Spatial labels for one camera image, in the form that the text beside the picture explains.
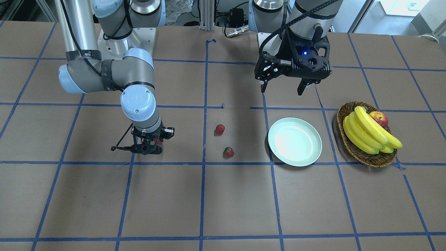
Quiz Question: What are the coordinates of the black power adapter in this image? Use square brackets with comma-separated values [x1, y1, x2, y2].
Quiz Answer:
[227, 8, 244, 28]

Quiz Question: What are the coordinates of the yellow banana bunch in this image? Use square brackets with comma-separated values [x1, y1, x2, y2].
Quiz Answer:
[343, 106, 403, 154]

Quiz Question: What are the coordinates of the brown wicker basket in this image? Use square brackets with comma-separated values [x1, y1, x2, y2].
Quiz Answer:
[332, 101, 397, 167]

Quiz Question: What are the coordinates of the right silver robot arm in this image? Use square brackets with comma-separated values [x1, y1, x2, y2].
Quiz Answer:
[55, 0, 174, 155]

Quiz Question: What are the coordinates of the aluminium frame post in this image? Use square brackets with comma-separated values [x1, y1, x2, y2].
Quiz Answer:
[197, 0, 217, 32]

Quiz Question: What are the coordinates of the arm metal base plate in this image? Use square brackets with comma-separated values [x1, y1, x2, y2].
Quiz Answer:
[257, 33, 282, 56]
[97, 28, 156, 67]

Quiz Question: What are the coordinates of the silver cylindrical connector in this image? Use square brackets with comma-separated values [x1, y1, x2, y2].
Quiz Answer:
[225, 25, 249, 38]

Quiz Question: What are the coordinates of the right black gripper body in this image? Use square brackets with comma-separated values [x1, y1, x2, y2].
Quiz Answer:
[131, 124, 174, 155]

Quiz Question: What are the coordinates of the pale green plate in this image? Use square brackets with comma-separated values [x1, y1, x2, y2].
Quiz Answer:
[268, 117, 322, 167]

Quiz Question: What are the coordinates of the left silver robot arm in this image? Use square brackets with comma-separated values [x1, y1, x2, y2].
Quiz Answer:
[248, 0, 342, 95]

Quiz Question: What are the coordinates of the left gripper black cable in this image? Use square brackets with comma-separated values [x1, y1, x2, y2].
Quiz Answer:
[259, 0, 344, 65]

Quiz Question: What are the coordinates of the red apple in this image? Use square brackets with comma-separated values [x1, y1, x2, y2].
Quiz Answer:
[369, 111, 388, 128]

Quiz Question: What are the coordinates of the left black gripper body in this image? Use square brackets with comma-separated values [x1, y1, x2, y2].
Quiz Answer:
[254, 31, 331, 84]

